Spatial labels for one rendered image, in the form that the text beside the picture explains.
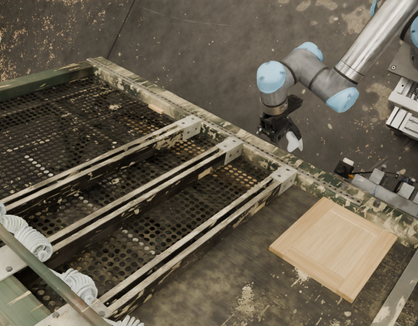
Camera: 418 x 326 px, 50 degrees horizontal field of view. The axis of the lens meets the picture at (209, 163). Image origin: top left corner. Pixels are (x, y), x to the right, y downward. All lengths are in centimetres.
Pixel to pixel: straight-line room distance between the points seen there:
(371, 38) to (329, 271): 76
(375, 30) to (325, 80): 16
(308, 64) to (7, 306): 97
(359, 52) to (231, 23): 215
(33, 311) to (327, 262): 92
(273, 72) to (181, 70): 219
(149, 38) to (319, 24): 131
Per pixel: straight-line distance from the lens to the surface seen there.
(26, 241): 126
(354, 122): 280
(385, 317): 148
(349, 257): 165
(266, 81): 118
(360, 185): 200
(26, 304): 125
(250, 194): 167
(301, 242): 163
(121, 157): 177
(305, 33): 303
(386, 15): 118
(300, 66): 123
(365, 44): 118
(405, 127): 254
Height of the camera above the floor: 271
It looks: 61 degrees down
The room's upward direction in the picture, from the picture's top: 78 degrees counter-clockwise
